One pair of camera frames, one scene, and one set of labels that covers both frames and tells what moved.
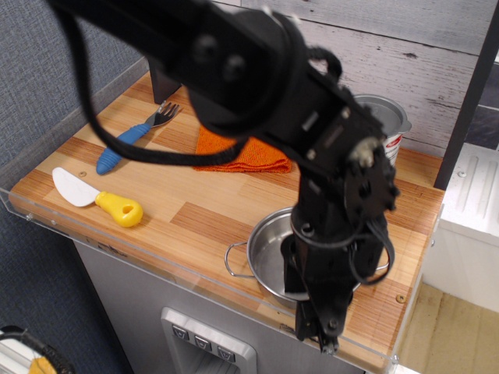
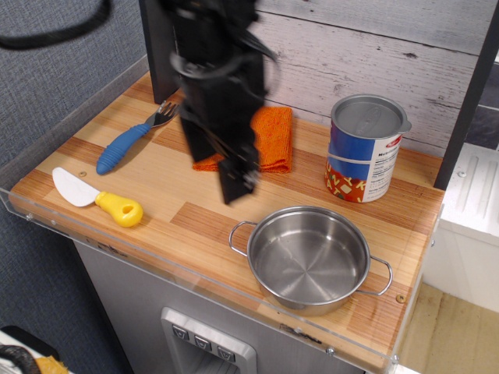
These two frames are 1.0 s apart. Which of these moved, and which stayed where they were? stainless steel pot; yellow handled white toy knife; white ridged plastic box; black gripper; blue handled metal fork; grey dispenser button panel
Moved: stainless steel pot; black gripper
Stayed: yellow handled white toy knife; grey dispenser button panel; blue handled metal fork; white ridged plastic box
